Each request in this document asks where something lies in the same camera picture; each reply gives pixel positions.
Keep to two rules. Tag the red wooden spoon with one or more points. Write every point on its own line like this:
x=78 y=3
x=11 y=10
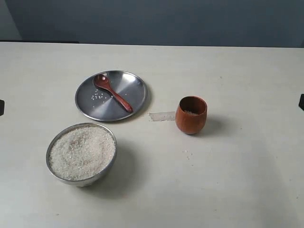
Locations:
x=103 y=82

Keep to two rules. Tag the brown wooden cup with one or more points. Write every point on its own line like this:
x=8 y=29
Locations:
x=191 y=114

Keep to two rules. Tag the steel bowl of rice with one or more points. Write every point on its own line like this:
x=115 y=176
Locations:
x=88 y=181

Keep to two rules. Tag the white uncooked rice grains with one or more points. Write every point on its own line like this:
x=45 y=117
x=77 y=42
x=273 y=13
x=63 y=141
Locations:
x=82 y=153

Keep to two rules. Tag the round steel plate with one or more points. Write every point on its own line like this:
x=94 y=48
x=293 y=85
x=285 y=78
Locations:
x=100 y=105

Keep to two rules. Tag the clear tape strip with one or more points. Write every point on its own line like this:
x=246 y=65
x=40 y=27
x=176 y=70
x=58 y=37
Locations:
x=162 y=116

